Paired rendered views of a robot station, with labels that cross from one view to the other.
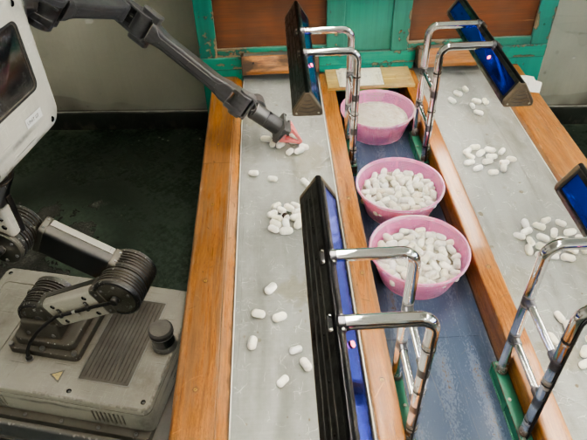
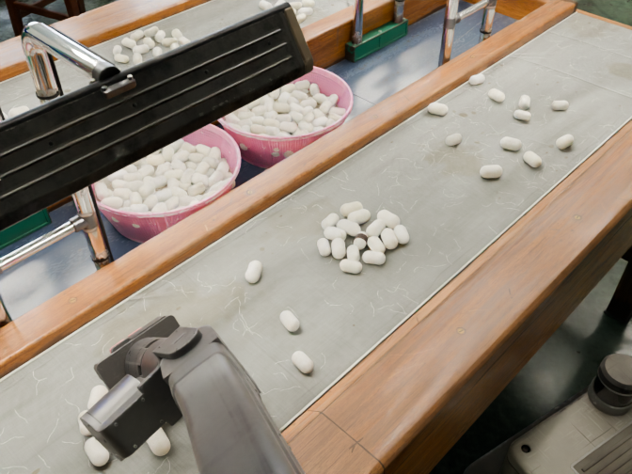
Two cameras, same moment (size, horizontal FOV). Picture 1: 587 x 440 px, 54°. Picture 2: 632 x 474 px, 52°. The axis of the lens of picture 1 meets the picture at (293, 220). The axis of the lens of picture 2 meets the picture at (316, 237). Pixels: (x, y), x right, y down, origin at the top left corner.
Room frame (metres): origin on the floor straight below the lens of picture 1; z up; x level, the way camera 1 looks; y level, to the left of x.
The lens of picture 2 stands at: (1.80, 0.48, 1.42)
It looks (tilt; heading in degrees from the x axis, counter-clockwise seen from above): 43 degrees down; 226
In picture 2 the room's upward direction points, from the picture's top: straight up
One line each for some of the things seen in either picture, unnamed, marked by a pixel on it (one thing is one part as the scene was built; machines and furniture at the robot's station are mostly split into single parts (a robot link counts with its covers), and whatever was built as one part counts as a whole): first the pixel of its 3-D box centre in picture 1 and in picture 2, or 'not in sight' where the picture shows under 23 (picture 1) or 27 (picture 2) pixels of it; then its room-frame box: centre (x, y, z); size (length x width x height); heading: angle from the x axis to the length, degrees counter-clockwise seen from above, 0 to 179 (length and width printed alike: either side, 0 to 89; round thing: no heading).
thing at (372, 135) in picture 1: (376, 119); not in sight; (1.81, -0.31, 0.72); 0.27 x 0.27 x 0.10
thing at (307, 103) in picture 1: (300, 51); (43, 144); (1.63, -0.04, 1.08); 0.62 x 0.08 x 0.07; 1
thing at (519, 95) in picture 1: (486, 44); not in sight; (1.65, -0.60, 1.08); 0.62 x 0.08 x 0.07; 1
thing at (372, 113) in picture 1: (376, 121); not in sight; (1.81, -0.31, 0.71); 0.22 x 0.22 x 0.06
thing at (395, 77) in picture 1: (369, 78); not in sight; (2.03, -0.31, 0.77); 0.33 x 0.15 x 0.01; 91
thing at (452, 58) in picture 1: (455, 54); not in sight; (2.09, -0.65, 0.83); 0.30 x 0.06 x 0.07; 91
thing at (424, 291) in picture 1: (417, 260); (283, 118); (1.09, -0.33, 0.72); 0.27 x 0.27 x 0.10
